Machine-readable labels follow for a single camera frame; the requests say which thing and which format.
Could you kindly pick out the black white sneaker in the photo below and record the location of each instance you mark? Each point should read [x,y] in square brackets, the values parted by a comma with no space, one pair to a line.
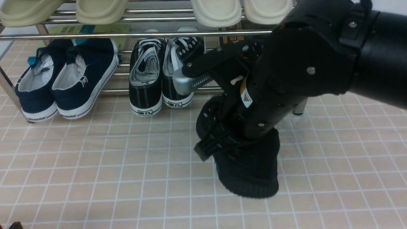
[145,75]
[179,51]

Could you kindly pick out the black white sneaker right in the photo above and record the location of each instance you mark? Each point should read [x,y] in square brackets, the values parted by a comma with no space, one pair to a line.
[179,51]

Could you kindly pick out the navy canvas sneaker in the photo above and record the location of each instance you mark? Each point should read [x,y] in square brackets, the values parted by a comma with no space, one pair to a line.
[34,86]
[88,67]

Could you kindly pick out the beige slipper far left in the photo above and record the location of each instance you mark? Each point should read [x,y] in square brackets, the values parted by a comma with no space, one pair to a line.
[22,13]

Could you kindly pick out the black knit shoe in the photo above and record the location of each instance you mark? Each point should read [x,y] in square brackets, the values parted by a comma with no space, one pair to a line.
[207,122]
[251,171]

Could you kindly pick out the cream slipper far right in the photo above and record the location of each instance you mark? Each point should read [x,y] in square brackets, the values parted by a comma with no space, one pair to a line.
[267,12]

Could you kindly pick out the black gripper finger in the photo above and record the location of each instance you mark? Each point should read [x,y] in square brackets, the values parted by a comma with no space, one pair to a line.
[228,142]

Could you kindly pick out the navy canvas sneaker right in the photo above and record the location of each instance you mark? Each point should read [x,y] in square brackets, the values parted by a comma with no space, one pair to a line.
[88,67]

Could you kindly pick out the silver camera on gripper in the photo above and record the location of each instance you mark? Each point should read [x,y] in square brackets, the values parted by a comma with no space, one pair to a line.
[185,84]

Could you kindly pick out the cream slipper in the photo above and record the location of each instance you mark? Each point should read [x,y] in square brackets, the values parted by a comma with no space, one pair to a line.
[267,12]
[217,13]

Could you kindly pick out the silver metal shoe rack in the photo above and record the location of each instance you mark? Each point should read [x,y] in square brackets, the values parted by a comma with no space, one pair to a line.
[68,28]

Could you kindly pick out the black white sneaker left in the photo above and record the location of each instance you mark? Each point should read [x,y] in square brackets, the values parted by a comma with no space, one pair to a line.
[145,75]

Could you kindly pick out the beige slipper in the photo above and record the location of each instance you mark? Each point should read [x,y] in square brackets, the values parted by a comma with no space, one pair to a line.
[100,12]
[22,13]

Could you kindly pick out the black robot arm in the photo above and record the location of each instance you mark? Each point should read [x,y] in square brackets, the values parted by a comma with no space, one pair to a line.
[388,55]

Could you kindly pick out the navy canvas sneaker left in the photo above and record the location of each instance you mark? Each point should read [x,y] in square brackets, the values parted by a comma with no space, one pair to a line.
[34,86]

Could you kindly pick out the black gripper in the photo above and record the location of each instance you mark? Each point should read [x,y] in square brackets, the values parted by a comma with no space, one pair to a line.
[320,48]

